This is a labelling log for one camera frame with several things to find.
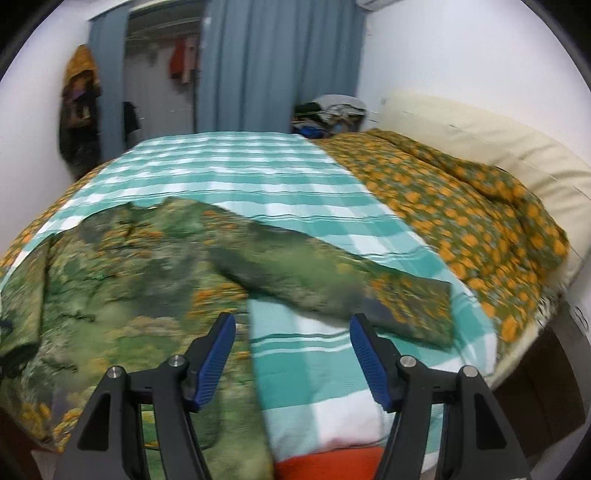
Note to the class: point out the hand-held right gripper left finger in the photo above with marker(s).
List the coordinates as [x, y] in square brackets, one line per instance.
[213, 360]

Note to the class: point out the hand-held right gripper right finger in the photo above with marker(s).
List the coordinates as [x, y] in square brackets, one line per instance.
[369, 357]

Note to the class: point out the green patterned padded jacket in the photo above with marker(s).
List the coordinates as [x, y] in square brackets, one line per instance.
[138, 286]

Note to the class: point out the pile of clothes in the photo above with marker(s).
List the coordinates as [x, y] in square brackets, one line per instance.
[330, 115]

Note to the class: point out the person's orange shirt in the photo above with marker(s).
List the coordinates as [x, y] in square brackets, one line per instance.
[323, 466]

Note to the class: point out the orange floral green quilt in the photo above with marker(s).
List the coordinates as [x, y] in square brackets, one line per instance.
[466, 207]

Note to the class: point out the teal white checked bedsheet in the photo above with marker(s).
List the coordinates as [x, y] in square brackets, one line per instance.
[240, 175]

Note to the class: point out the dark hanging garment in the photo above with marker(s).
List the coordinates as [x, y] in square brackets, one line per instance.
[130, 119]

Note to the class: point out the narrow blue curtain panel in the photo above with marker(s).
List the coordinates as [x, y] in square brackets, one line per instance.
[108, 87]

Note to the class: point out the wide blue curtain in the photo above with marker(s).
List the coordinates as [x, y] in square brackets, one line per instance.
[281, 64]

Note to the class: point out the red hanging garment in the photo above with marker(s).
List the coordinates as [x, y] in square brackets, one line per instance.
[182, 57]

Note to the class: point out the white air conditioner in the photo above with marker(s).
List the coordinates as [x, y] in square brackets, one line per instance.
[376, 3]

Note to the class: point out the dark wooden bed frame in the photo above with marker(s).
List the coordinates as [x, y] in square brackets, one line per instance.
[531, 383]

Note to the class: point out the clothes hanging on wall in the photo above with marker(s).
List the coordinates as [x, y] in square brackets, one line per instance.
[79, 110]

